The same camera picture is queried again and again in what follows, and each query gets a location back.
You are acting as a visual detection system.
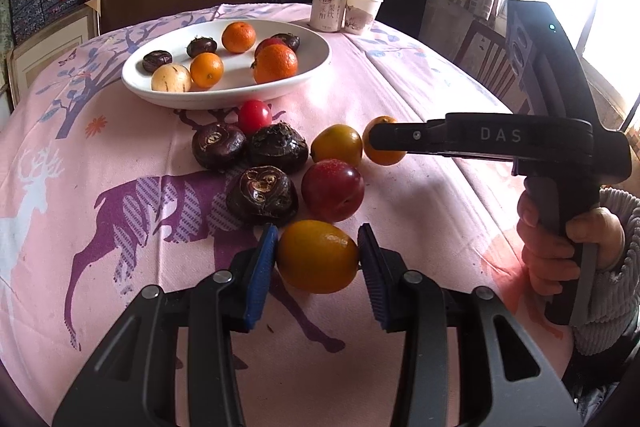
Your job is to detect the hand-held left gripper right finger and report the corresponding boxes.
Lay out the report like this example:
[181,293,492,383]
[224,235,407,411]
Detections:
[356,223,583,427]

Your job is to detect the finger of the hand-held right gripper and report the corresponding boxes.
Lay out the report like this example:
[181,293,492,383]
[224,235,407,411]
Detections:
[369,113,449,156]

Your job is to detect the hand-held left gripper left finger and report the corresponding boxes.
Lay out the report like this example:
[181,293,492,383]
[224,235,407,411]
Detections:
[52,223,279,427]

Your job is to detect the small orange mandarin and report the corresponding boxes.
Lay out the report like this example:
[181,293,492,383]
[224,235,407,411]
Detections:
[362,116,408,166]
[189,52,225,89]

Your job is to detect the yellowish orange mandarin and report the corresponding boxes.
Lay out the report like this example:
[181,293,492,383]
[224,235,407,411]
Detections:
[276,220,360,295]
[310,124,363,168]

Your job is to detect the white oval plate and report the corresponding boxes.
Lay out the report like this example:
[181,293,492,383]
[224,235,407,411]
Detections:
[121,18,333,111]

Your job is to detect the dark brown water chestnut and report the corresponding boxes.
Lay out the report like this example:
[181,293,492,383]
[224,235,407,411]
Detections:
[246,122,310,174]
[226,165,300,226]
[142,50,174,74]
[192,123,248,172]
[186,36,219,59]
[271,33,301,52]

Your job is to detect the large orange mandarin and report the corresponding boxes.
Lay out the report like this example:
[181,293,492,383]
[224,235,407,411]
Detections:
[251,43,299,84]

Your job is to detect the dark red plum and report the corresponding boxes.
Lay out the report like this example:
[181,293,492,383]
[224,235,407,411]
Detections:
[254,38,287,60]

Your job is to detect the orange mandarin with green stem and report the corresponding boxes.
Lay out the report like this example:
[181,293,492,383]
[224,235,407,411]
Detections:
[221,21,257,54]

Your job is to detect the pale yellow round fruit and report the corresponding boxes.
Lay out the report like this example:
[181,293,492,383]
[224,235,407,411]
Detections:
[151,63,192,93]

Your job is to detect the person's right forearm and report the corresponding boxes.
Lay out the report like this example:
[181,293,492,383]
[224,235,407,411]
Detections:
[570,187,640,358]

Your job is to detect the person's right hand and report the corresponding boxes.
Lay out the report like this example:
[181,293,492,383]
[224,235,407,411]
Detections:
[516,189,627,298]

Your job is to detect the pink printed tablecloth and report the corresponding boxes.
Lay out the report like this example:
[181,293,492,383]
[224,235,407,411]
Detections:
[0,2,581,427]

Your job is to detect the brown wooden chair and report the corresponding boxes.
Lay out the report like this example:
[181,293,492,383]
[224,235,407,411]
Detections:
[452,19,532,114]

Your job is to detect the white paper cup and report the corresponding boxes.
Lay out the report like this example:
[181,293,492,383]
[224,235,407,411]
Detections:
[343,0,384,36]

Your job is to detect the white drink can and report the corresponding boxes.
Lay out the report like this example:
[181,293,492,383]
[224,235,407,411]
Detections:
[309,0,348,32]

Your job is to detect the red cherry tomato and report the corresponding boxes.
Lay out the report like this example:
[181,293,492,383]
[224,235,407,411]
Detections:
[237,100,274,136]

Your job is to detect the dark cloth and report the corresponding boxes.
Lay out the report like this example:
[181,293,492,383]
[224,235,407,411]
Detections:
[560,347,632,427]

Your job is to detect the stack of blue patterned boxes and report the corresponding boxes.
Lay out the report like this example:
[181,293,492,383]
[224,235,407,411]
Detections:
[7,0,89,46]

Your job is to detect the pale wooden picture frame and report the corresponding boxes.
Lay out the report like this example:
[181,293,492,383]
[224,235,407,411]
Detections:
[5,0,103,108]

